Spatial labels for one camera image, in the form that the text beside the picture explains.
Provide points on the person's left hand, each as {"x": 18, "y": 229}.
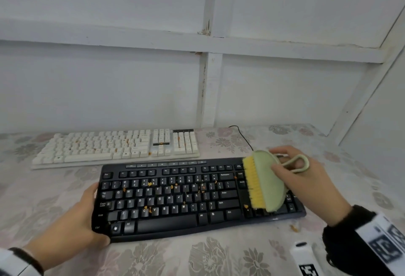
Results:
{"x": 69, "y": 234}

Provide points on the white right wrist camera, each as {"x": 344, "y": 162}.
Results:
{"x": 303, "y": 256}

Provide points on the floral tablecloth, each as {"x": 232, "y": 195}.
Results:
{"x": 38, "y": 196}

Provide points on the white marker wristband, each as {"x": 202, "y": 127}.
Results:
{"x": 12, "y": 264}
{"x": 383, "y": 238}

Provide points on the black keyboard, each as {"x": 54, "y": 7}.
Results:
{"x": 174, "y": 219}

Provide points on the person's right hand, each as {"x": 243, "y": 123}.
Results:
{"x": 313, "y": 190}

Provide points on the green brush yellow bristles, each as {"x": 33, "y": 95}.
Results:
{"x": 269, "y": 184}

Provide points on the white keyboard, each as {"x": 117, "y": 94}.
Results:
{"x": 95, "y": 149}

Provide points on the person's right forearm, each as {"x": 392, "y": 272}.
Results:
{"x": 345, "y": 247}

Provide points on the white marker left wristband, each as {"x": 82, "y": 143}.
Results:
{"x": 12, "y": 264}

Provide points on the person's left forearm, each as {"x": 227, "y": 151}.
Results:
{"x": 34, "y": 260}

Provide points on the white marker right wristband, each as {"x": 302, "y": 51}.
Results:
{"x": 383, "y": 238}

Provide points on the white wooden frame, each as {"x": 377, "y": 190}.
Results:
{"x": 126, "y": 37}

